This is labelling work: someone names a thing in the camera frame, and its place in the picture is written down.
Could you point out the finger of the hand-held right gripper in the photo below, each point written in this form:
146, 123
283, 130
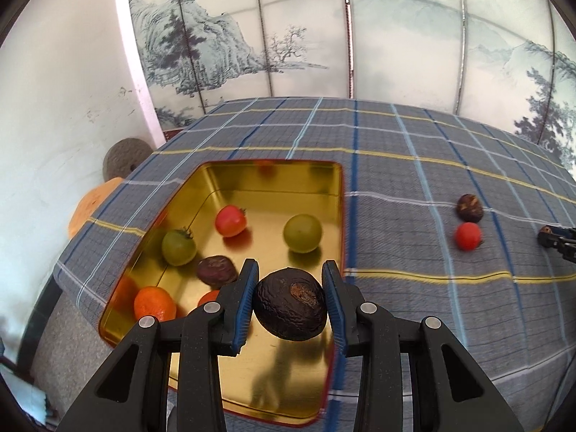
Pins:
562, 248
564, 233

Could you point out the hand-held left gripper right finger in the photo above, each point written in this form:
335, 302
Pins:
335, 315

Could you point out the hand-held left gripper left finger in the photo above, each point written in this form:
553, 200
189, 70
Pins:
245, 306

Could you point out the small dark brown water chestnut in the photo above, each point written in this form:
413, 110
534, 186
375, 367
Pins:
546, 230

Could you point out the small orange tangerine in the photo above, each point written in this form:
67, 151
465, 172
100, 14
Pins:
208, 299

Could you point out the large dark brown water chestnut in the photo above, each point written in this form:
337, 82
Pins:
283, 310

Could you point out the red and gold tin box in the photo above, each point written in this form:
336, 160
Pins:
279, 369

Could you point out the red cherry tomato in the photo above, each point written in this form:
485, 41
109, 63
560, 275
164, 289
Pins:
230, 220
468, 236

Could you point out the green cherry tomato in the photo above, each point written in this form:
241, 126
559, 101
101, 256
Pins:
178, 247

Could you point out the green grape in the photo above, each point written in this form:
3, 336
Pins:
302, 232

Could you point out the large orange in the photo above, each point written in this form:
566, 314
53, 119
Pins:
154, 303

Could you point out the grey plaid tablecloth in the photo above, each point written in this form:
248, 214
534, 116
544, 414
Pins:
427, 324

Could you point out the orange cushion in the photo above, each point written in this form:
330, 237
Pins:
87, 209

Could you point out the landscape painted folding screen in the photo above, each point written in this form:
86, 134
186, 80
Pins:
405, 54

